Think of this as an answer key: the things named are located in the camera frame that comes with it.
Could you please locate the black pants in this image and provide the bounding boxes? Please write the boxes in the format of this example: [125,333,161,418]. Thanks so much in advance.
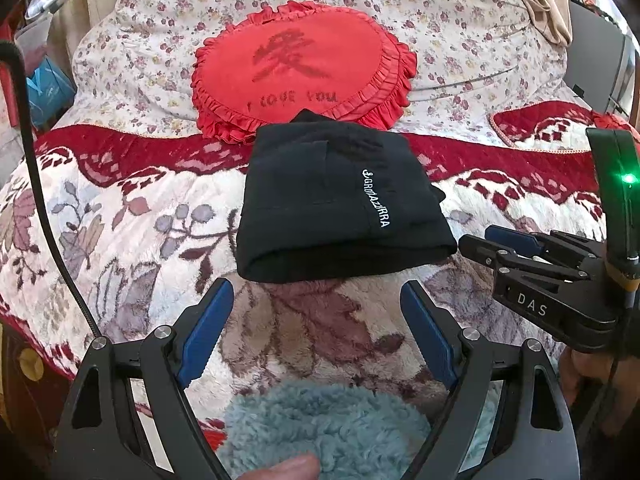
[235,109,458,283]

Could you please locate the person's right hand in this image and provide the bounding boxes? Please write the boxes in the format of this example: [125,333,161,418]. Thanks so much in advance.
[557,347,640,418]

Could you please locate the red round ruffled pillow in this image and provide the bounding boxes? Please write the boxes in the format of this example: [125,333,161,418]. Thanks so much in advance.
[190,1,418,146]

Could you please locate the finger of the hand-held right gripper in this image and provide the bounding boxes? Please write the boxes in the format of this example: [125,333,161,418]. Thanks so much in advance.
[485,224,606,261]
[459,233,587,282]

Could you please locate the beige cloth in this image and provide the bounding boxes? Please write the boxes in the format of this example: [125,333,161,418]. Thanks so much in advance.
[492,0,573,46]

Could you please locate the red and white plush blanket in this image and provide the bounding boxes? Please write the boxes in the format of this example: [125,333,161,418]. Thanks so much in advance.
[0,97,640,480]

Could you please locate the floral quilt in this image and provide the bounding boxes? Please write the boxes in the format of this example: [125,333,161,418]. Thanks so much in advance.
[71,0,573,138]

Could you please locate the person's left hand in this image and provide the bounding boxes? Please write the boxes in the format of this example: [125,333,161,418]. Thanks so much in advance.
[232,452,321,480]

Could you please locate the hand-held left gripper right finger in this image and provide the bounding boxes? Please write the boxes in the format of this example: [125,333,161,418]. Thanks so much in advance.
[400,280,581,480]

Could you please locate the teal fluffy cloth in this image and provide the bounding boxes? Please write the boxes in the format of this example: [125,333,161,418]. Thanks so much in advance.
[215,379,501,480]

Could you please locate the black cable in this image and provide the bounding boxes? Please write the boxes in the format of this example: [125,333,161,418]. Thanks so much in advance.
[0,42,101,341]

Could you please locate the blue bag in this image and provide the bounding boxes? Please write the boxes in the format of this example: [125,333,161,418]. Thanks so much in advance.
[25,57,76,126]

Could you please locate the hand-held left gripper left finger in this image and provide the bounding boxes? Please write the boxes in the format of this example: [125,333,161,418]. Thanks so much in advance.
[52,277,236,480]

